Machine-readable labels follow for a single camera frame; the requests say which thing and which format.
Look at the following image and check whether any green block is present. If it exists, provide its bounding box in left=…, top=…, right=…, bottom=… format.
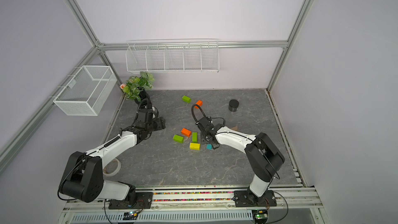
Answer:
left=173, top=135, right=184, bottom=143
left=181, top=95, right=191, bottom=103
left=192, top=132, right=198, bottom=143

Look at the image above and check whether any yellow block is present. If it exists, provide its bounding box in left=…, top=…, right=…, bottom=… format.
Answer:
left=189, top=143, right=201, bottom=150

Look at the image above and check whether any orange block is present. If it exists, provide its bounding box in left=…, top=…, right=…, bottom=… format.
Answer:
left=195, top=100, right=203, bottom=109
left=181, top=128, right=192, bottom=138

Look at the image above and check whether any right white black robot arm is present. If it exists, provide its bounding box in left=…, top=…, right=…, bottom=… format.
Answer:
left=193, top=116, right=285, bottom=198

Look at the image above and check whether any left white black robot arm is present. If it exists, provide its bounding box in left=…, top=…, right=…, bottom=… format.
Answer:
left=58, top=107, right=165, bottom=205

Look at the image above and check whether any black cylinder container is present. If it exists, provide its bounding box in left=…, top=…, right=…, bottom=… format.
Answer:
left=228, top=99, right=239, bottom=112

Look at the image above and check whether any green potted plant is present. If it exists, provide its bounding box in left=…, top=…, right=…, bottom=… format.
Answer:
left=119, top=71, right=155, bottom=103

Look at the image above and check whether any tape roll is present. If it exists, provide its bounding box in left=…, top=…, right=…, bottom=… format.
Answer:
left=103, top=158, right=121, bottom=177

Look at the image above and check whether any white mesh side basket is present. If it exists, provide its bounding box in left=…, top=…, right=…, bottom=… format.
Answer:
left=53, top=65, right=117, bottom=116

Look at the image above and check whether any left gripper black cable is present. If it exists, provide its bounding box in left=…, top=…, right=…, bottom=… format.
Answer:
left=136, top=98, right=153, bottom=113

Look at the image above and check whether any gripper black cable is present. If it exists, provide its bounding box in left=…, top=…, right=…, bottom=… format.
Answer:
left=191, top=103, right=206, bottom=124
left=136, top=98, right=153, bottom=113

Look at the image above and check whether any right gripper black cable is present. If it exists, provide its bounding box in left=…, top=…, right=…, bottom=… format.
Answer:
left=191, top=103, right=206, bottom=124

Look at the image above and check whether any long white wire basket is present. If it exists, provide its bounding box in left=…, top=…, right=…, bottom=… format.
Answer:
left=125, top=39, right=220, bottom=73

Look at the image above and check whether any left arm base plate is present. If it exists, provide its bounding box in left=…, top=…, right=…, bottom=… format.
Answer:
left=108, top=192, right=153, bottom=209

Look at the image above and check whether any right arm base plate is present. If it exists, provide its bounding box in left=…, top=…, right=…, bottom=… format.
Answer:
left=232, top=189, right=277, bottom=207

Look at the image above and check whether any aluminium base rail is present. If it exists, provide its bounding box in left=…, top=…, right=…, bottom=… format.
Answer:
left=63, top=187, right=324, bottom=212

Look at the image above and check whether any white vented cable duct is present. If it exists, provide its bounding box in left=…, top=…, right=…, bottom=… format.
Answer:
left=69, top=210, right=254, bottom=224

